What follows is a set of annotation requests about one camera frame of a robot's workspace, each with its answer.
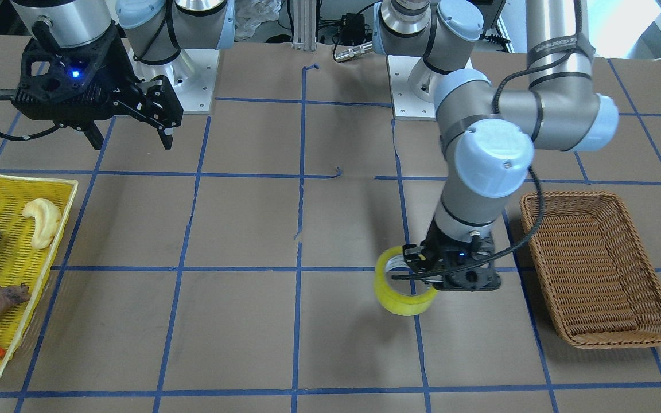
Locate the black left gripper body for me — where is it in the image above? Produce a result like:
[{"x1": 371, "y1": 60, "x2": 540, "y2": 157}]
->
[{"x1": 402, "y1": 223, "x2": 501, "y2": 292}]

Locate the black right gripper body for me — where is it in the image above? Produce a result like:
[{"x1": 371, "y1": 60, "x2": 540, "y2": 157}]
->
[{"x1": 11, "y1": 23, "x2": 184, "y2": 129}]

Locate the yellow tape roll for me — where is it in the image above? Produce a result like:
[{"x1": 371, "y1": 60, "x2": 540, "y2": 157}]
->
[{"x1": 373, "y1": 246, "x2": 438, "y2": 317}]

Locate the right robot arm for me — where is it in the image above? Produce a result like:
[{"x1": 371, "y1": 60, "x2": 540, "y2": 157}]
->
[{"x1": 11, "y1": 1, "x2": 236, "y2": 150}]

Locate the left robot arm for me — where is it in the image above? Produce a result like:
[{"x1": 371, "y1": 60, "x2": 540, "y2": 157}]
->
[{"x1": 373, "y1": 1, "x2": 619, "y2": 291}]

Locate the yellow toy banana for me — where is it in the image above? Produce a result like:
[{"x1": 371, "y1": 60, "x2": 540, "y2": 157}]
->
[{"x1": 22, "y1": 198, "x2": 62, "y2": 250}]

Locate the yellow plastic basket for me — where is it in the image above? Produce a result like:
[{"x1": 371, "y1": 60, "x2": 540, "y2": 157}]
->
[{"x1": 0, "y1": 174, "x2": 78, "y2": 377}]

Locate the brown wicker basket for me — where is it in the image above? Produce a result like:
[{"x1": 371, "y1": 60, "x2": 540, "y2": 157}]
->
[{"x1": 519, "y1": 191, "x2": 661, "y2": 349}]

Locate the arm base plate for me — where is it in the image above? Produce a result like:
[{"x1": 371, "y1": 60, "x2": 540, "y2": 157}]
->
[
  {"x1": 387, "y1": 56, "x2": 438, "y2": 121},
  {"x1": 132, "y1": 49, "x2": 221, "y2": 115}
]

